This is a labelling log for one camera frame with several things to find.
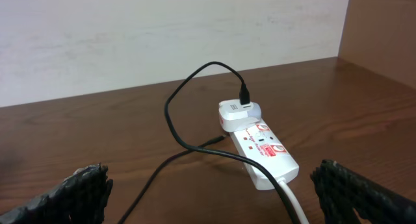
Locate white USB charger plug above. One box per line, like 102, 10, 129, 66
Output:
218, 99, 262, 132

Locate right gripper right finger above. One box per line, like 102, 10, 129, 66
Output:
311, 160, 415, 224

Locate white power strip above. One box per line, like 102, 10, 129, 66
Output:
230, 120, 299, 183

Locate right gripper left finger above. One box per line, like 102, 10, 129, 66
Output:
1, 164, 113, 224

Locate white power strip cord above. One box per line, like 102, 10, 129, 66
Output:
278, 179, 310, 224

